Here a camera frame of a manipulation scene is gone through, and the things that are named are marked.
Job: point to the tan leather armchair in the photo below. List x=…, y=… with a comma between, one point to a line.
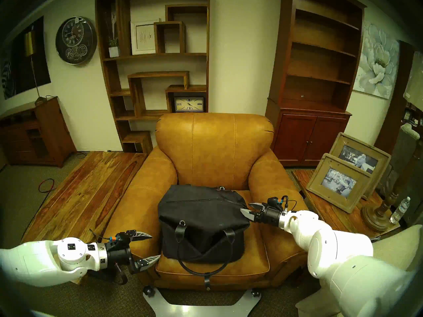
x=214, y=144

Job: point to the wooden lamp base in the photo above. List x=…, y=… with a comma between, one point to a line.
x=376, y=217

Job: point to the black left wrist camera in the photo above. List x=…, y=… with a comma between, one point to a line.
x=121, y=237

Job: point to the small rustic wooden picture frame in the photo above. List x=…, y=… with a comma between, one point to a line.
x=319, y=184

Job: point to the white flower painting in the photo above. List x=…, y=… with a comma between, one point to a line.
x=376, y=60

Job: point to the black caster wheel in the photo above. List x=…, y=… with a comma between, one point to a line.
x=255, y=292
x=148, y=291

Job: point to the black zipper fabric bag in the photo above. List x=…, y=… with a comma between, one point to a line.
x=198, y=214

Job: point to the dark zebra wall art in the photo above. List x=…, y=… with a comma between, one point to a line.
x=16, y=72

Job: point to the rectangular mantel clock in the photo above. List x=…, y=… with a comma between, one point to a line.
x=189, y=104

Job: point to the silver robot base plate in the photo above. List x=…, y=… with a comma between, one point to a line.
x=198, y=309

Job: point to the round black wall clock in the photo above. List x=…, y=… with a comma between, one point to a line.
x=76, y=40

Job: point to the white framed certificate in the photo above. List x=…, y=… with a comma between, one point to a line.
x=143, y=37

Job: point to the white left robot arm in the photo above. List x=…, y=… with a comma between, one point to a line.
x=33, y=262

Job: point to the clear plastic water bottle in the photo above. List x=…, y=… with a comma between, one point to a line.
x=399, y=212

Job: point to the dark wooden sideboard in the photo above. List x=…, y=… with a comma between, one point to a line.
x=53, y=131

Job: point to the wooden side table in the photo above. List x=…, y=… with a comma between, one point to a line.
x=333, y=217

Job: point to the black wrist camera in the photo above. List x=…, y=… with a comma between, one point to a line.
x=273, y=201
x=121, y=237

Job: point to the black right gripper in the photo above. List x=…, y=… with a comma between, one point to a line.
x=271, y=216

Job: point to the open wooden shelf unit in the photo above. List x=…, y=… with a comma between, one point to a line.
x=158, y=55

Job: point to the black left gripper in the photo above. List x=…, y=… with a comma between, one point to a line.
x=119, y=255

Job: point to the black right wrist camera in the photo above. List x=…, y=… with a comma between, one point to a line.
x=273, y=201

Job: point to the small potted plant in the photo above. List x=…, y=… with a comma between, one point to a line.
x=114, y=51

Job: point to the striped wood coffee table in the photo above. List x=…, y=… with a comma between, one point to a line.
x=86, y=194

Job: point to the cherry wood bookcase cabinet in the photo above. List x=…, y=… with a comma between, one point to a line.
x=307, y=138

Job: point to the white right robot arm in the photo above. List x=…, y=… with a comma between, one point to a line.
x=337, y=253

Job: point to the large rustic wooden picture frame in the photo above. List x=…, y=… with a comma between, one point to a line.
x=343, y=139

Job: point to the grey upholstered chair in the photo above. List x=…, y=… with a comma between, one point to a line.
x=401, y=148

